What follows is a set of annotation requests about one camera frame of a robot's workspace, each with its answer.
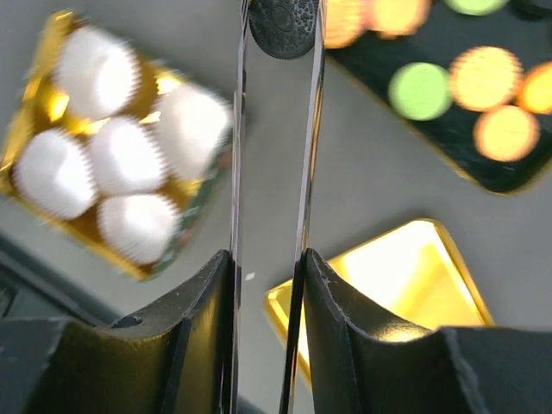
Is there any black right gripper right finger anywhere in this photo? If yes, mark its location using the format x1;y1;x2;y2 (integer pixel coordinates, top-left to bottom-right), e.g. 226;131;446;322
304;250;551;413

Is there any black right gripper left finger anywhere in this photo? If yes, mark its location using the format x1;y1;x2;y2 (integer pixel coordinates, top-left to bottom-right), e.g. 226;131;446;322
1;250;232;413

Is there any black sandwich cookie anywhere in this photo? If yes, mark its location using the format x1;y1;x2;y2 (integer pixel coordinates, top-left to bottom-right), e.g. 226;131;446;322
248;0;318;60

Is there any gold square tin lid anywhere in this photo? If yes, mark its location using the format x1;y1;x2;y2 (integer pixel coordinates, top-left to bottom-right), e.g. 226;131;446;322
265;218;495;385

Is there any white paper cup bottom right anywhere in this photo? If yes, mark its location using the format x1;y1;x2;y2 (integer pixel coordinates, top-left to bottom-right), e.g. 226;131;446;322
97;194;178;265

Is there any white paper cup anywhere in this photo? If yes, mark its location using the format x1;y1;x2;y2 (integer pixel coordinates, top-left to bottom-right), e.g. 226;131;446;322
154;83;232;181
97;194;178;265
12;129;98;220
53;26;141;121
88;116;168;196

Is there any white paper cup centre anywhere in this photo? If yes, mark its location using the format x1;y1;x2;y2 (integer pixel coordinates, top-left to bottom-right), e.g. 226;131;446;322
88;116;168;196

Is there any gold square cookie tin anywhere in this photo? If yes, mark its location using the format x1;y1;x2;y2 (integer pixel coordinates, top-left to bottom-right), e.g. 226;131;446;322
1;11;233;279

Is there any white paper cup bottom left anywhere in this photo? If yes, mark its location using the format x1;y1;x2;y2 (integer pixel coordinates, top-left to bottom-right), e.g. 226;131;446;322
12;129;98;220

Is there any white paper cup top right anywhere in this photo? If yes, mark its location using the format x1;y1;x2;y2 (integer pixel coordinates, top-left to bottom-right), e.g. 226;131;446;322
154;83;232;181

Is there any white paper cup top left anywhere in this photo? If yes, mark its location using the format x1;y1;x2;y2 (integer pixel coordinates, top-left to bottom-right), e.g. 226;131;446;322
53;26;141;121

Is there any black rectangular tray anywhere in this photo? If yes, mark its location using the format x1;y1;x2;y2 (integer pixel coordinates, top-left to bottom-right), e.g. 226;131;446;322
327;1;551;194

